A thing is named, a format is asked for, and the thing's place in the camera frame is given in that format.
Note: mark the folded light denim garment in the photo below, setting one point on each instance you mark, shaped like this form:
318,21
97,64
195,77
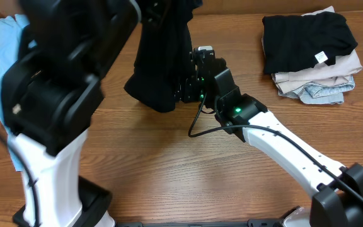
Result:
319,92

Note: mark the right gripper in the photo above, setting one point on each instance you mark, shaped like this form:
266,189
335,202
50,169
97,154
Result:
189,86

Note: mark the folded beige garment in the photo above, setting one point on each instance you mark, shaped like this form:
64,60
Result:
345,65

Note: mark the black t-shirt with logo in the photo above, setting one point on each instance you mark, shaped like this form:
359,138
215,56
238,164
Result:
163,60

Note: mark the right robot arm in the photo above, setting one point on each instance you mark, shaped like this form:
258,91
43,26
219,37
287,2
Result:
336,191

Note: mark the folded black garment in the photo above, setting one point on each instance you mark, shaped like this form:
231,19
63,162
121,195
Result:
292,43

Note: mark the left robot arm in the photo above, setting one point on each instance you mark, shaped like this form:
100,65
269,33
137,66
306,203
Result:
50,94

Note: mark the light blue printed t-shirt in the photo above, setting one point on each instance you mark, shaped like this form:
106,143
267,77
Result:
11,29

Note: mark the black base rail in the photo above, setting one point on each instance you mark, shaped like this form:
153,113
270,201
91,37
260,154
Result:
197,224

